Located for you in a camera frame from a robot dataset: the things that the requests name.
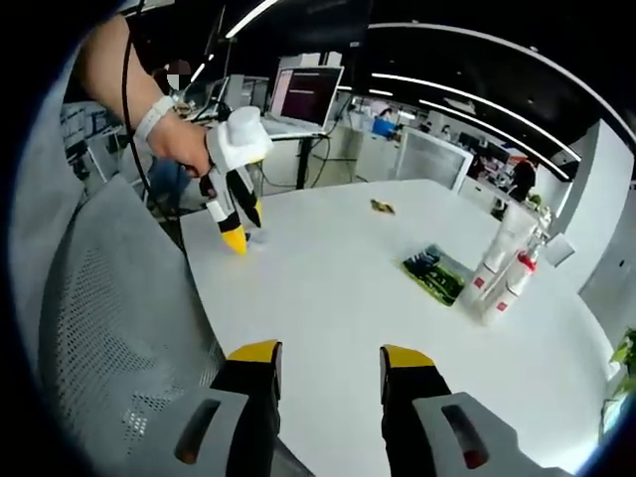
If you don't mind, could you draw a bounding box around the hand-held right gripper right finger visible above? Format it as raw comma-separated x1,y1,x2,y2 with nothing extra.
380,344,546,477

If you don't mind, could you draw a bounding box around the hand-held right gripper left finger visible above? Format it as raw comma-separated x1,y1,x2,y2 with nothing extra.
158,340,283,477

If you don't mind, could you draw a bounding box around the green black packet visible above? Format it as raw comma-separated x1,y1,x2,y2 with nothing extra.
400,242,467,307

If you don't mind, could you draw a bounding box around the white skincare tube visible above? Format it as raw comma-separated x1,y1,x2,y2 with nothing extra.
480,203,540,279

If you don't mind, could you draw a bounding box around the person's left hand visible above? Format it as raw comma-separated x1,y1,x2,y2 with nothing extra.
147,115,214,179

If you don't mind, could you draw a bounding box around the computer monitor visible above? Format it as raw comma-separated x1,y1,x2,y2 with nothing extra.
261,65,346,139

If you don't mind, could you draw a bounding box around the white wristband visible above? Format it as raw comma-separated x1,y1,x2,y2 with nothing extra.
132,94,177,144

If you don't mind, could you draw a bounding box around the ceiling light strip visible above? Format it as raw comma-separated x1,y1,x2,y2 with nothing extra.
419,98,571,180
371,73,583,163
226,0,279,39

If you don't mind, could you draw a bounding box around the dark hanging panel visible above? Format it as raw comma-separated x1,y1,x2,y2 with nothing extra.
277,0,372,54

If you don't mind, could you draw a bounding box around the grey mesh office chair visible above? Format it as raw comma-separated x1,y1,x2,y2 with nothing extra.
37,172,319,477

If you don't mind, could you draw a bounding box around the white mesh-back chair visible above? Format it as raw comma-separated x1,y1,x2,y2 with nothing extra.
396,128,475,194

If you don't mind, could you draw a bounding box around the small white chair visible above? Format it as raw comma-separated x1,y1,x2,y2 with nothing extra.
546,233,577,268

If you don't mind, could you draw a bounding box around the potted green plant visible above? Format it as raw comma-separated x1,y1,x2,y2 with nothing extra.
609,326,636,401

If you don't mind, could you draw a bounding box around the curved ceiling ring light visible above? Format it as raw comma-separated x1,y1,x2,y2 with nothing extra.
367,22,636,145

